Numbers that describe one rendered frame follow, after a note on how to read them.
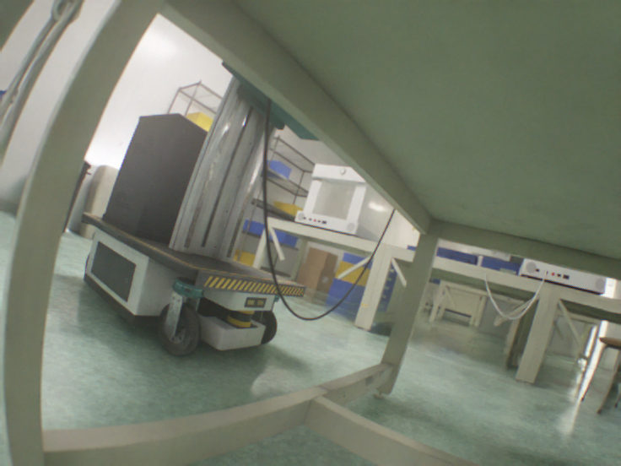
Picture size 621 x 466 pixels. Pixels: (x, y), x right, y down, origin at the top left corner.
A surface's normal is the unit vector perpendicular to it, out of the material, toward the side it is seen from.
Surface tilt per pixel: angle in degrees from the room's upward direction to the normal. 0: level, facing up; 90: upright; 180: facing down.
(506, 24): 180
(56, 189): 90
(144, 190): 90
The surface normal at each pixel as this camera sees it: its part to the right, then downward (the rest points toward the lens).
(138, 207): -0.43, -0.21
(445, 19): -0.29, 0.95
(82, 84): 0.79, 0.19
